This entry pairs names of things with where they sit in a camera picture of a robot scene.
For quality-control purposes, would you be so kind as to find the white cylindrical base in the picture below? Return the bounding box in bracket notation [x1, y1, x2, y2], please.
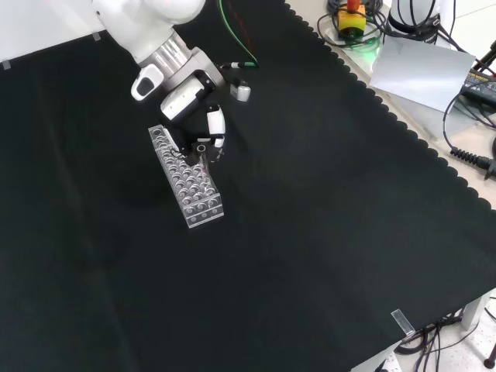
[386, 0, 443, 44]

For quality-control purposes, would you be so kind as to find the pale board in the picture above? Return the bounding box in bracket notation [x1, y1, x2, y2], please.
[367, 37, 477, 114]

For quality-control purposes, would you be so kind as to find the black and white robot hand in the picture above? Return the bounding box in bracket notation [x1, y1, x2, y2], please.
[160, 71, 228, 166]

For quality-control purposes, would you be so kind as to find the black bench cloth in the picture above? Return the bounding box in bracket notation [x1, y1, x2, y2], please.
[0, 0, 496, 372]

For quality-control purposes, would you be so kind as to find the black power adapter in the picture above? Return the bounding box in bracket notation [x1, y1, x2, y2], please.
[460, 68, 496, 105]

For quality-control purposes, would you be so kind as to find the clear plastic test tube rack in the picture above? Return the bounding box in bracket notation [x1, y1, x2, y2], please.
[147, 123, 226, 230]

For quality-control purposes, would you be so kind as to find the thin red cable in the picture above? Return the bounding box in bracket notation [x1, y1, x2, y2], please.
[227, 0, 256, 53]

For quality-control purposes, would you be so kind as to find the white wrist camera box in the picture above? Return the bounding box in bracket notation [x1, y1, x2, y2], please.
[229, 78, 253, 103]

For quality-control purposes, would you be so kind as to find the white table leg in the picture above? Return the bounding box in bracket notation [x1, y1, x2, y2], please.
[460, 293, 491, 331]

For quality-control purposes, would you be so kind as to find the black cable bundle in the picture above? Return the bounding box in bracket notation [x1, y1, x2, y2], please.
[381, 308, 496, 372]

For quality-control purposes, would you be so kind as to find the clear glass test tube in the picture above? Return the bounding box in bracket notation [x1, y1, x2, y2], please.
[195, 143, 212, 177]

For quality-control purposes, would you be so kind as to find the green cable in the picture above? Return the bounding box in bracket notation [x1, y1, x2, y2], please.
[216, 0, 260, 71]

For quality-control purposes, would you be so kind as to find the black looped cable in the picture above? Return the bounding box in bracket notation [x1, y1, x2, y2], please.
[442, 91, 496, 156]

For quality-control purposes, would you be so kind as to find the yellow stop button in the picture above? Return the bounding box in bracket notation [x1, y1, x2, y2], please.
[336, 0, 367, 40]

